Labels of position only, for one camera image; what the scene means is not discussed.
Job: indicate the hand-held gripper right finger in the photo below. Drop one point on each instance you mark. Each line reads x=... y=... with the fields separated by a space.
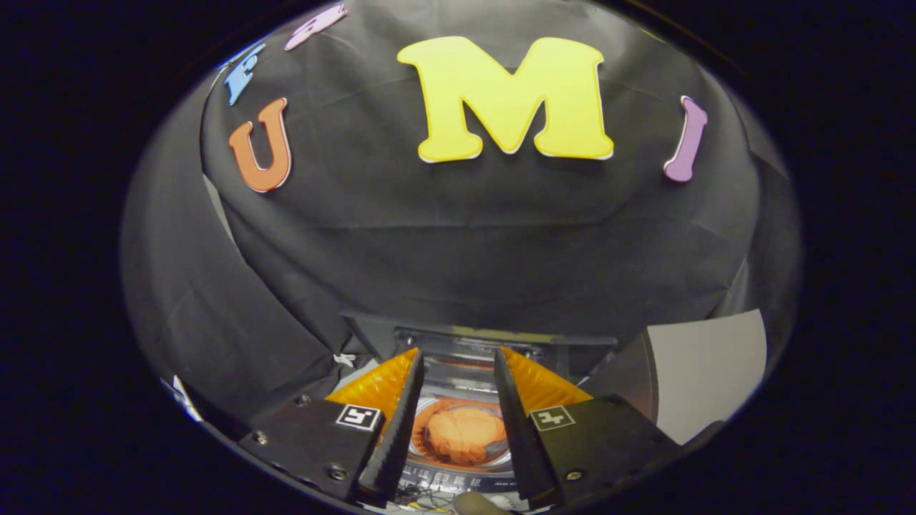
x=519 y=436

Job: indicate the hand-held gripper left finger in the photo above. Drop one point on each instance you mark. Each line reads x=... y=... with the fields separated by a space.
x=397 y=436

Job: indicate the orange polo shirt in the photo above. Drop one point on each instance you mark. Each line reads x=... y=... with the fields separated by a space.
x=465 y=433

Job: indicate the small dark washing machine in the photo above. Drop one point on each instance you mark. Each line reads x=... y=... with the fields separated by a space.
x=465 y=357

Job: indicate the grey cabinet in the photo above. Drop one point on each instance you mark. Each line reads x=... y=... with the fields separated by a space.
x=708 y=372

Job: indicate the black backdrop cloth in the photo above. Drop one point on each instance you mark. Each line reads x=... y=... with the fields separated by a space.
x=465 y=236

